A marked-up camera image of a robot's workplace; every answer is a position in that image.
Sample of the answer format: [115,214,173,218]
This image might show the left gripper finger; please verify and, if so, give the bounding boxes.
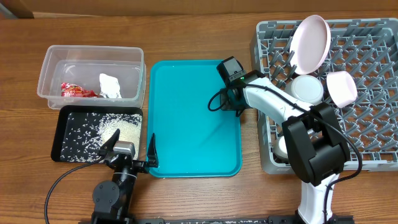
[98,129,120,156]
[147,133,159,168]

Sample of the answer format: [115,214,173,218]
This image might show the white rice pile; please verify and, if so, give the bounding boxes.
[60,113,142,163]

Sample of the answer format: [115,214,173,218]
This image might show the white napkin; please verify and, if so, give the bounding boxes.
[99,73,122,98]

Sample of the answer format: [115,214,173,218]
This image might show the red sauce packet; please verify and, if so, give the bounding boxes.
[61,83,98,98]

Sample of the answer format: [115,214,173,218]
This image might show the white cup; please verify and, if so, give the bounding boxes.
[273,136,289,161]

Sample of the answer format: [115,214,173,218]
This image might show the grey bowl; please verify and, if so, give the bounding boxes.
[284,75,324,105]

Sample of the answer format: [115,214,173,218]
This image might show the large white plate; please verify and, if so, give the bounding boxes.
[289,15,331,75]

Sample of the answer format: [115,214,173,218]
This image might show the small white plate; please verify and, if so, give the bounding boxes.
[326,71,358,108]

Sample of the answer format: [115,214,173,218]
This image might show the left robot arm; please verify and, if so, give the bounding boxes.
[91,129,159,224]

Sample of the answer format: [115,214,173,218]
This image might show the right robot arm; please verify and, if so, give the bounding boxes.
[216,57,350,223]

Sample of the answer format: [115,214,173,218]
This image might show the black food tray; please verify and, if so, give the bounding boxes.
[51,105,143,163]

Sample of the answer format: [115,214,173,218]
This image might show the teal plastic tray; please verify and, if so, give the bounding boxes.
[147,60,243,178]

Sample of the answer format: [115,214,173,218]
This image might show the clear plastic bin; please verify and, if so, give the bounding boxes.
[37,45,146,110]

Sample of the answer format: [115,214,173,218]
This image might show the grey dish rack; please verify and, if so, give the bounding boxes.
[250,18,397,172]

